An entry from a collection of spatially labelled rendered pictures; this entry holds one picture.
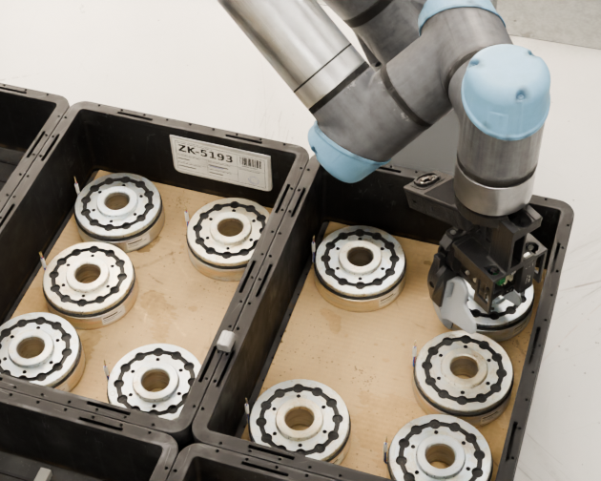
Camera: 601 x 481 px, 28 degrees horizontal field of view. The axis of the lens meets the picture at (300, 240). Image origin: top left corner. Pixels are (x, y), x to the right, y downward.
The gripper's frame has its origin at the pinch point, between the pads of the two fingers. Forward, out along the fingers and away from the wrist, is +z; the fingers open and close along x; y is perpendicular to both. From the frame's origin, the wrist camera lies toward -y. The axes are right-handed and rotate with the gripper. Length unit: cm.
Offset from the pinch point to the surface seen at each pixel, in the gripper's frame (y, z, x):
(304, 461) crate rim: 9.6, -7.7, -27.6
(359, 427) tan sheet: 4.7, 2.3, -17.5
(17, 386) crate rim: -13.4, -7.6, -45.5
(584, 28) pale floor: -95, 85, 127
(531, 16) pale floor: -106, 85, 120
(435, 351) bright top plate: 3.4, -0.5, -6.6
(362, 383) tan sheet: 0.5, 2.3, -14.0
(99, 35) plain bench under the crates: -82, 15, -3
